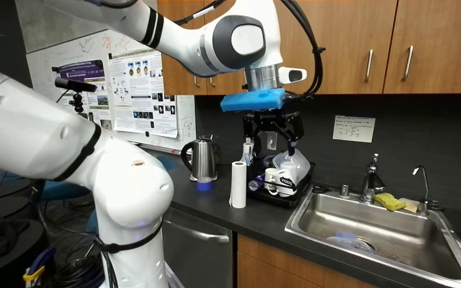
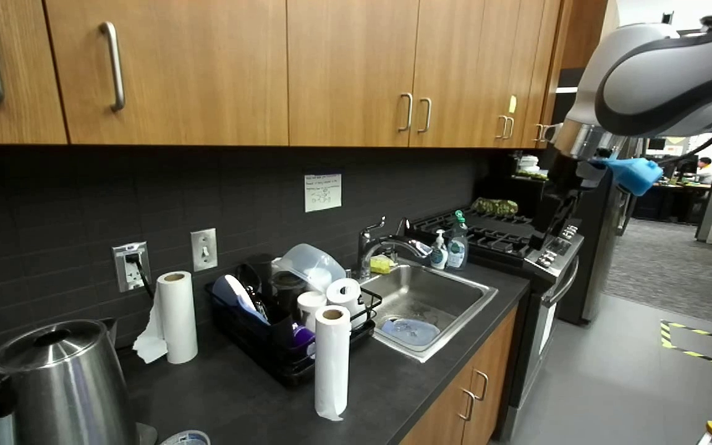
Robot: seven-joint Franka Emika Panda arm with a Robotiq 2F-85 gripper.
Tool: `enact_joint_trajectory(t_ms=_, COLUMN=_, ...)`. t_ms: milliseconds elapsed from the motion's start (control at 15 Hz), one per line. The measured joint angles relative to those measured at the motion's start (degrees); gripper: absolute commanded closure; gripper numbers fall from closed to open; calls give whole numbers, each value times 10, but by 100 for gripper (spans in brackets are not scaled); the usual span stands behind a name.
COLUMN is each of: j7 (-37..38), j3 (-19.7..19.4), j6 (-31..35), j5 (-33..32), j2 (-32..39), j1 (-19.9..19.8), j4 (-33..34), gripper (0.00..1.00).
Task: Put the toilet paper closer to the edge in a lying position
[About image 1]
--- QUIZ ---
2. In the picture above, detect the wooden wall cabinet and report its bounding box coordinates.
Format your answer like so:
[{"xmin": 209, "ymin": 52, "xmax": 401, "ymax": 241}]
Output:
[{"xmin": 157, "ymin": 0, "xmax": 461, "ymax": 96}]

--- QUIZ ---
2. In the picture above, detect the steel sink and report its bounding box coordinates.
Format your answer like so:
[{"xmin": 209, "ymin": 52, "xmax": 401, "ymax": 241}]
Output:
[{"xmin": 285, "ymin": 188, "xmax": 461, "ymax": 288}]

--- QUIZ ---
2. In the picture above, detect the beige sponge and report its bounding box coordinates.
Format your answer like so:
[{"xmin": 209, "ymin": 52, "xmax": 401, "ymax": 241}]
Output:
[{"xmin": 399, "ymin": 197, "xmax": 420, "ymax": 214}]

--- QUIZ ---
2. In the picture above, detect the plain white mug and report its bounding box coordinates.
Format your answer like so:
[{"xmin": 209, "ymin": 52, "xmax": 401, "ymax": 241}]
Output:
[{"xmin": 264, "ymin": 168, "xmax": 279, "ymax": 196}]

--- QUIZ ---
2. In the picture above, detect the purple bottle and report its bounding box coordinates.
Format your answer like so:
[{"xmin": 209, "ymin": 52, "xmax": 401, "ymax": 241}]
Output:
[{"xmin": 248, "ymin": 174, "xmax": 266, "ymax": 192}]

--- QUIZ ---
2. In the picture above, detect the yellow clamp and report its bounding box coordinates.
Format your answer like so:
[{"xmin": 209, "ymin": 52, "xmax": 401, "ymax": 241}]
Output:
[{"xmin": 23, "ymin": 266, "xmax": 46, "ymax": 283}]

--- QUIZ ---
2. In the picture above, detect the white research poster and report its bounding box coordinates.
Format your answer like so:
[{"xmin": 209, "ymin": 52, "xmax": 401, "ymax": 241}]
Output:
[{"xmin": 108, "ymin": 48, "xmax": 178, "ymax": 139}]

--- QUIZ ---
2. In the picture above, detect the white mug with black print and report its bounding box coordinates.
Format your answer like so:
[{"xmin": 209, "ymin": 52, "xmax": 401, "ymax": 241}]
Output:
[{"xmin": 268, "ymin": 168, "xmax": 299, "ymax": 197}]

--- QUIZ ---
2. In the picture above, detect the paper note on wall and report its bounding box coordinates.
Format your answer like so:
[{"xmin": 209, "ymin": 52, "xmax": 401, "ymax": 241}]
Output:
[{"xmin": 333, "ymin": 115, "xmax": 376, "ymax": 143}]

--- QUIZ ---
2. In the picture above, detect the camera on mount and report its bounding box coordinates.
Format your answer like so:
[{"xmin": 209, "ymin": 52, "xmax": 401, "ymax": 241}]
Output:
[{"xmin": 52, "ymin": 76, "xmax": 98, "ymax": 119}]

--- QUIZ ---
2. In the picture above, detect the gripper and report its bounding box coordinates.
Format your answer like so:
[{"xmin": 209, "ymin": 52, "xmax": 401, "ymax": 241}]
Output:
[{"xmin": 243, "ymin": 110, "xmax": 305, "ymax": 159}]

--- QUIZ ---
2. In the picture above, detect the small chrome tap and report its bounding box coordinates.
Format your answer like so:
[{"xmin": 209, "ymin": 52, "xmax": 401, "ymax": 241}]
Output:
[{"xmin": 412, "ymin": 165, "xmax": 432, "ymax": 216}]

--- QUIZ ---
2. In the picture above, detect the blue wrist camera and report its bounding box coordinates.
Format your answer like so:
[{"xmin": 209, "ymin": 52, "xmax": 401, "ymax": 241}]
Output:
[{"xmin": 220, "ymin": 88, "xmax": 287, "ymax": 113}]

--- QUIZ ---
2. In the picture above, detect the coil of black cable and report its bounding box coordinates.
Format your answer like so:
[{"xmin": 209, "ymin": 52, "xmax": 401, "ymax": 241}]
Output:
[{"xmin": 50, "ymin": 235, "xmax": 108, "ymax": 288}]

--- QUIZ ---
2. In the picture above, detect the purple research poster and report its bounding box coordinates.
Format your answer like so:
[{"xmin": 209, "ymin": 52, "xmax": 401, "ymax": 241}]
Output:
[{"xmin": 58, "ymin": 60, "xmax": 113, "ymax": 131}]

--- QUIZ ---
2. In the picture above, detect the blue chair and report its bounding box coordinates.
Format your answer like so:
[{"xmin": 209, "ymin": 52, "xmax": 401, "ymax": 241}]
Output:
[
  {"xmin": 40, "ymin": 180, "xmax": 91, "ymax": 203},
  {"xmin": 156, "ymin": 155, "xmax": 179, "ymax": 172}
]

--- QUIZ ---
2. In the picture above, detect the black dish drying tray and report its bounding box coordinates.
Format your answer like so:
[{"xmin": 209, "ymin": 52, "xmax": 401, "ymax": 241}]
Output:
[{"xmin": 246, "ymin": 160, "xmax": 316, "ymax": 208}]

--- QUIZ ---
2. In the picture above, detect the round dark table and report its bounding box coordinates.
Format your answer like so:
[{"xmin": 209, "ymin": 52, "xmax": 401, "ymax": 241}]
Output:
[{"xmin": 0, "ymin": 218, "xmax": 49, "ymax": 288}]

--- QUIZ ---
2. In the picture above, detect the steel dishwasher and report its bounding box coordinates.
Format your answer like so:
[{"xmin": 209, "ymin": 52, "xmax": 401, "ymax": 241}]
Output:
[{"xmin": 162, "ymin": 206, "xmax": 235, "ymax": 288}]

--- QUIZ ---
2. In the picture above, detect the steel electric kettle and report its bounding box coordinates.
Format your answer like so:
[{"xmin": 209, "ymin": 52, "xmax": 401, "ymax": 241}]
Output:
[{"xmin": 180, "ymin": 134, "xmax": 220, "ymax": 182}]

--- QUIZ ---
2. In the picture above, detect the dishwasher handle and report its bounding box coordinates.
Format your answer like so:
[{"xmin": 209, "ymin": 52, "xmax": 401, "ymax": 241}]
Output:
[{"xmin": 163, "ymin": 219, "xmax": 230, "ymax": 244}]

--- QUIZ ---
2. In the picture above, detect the blue tape roll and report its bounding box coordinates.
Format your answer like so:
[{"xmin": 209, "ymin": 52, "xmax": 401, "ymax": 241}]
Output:
[{"xmin": 196, "ymin": 177, "xmax": 214, "ymax": 192}]

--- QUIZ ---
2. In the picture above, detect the wooden cabinet door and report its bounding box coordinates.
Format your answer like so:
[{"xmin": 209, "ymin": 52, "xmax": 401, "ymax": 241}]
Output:
[
  {"xmin": 157, "ymin": 0, "xmax": 248, "ymax": 96},
  {"xmin": 274, "ymin": 0, "xmax": 398, "ymax": 95},
  {"xmin": 383, "ymin": 0, "xmax": 461, "ymax": 95}
]

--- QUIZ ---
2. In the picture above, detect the white paper towel roll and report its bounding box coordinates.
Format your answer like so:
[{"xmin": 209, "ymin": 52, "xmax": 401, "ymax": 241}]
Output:
[{"xmin": 229, "ymin": 161, "xmax": 248, "ymax": 209}]

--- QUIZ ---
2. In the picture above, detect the whiteboard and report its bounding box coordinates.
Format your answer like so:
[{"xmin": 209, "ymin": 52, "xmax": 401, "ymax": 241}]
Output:
[{"xmin": 26, "ymin": 30, "xmax": 196, "ymax": 153}]

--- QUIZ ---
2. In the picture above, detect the clear plastic container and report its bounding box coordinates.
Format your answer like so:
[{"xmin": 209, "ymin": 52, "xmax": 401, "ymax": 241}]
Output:
[{"xmin": 272, "ymin": 148, "xmax": 311, "ymax": 185}]

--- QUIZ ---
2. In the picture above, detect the yellow sponge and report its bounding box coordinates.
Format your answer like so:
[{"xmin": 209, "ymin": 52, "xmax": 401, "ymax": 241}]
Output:
[{"xmin": 374, "ymin": 192, "xmax": 407, "ymax": 212}]

